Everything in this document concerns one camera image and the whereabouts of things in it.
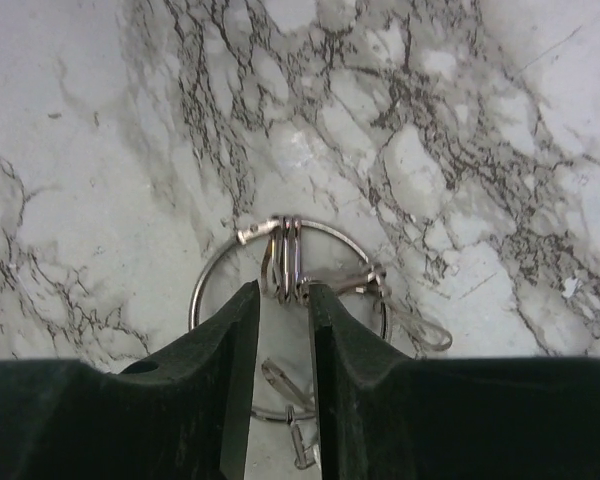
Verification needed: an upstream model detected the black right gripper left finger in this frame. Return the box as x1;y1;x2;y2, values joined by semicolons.
0;282;260;479

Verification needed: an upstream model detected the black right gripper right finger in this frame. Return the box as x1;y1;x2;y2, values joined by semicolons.
309;285;600;479

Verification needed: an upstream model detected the silver keyring with clips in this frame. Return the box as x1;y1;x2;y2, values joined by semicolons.
188;215;453;470

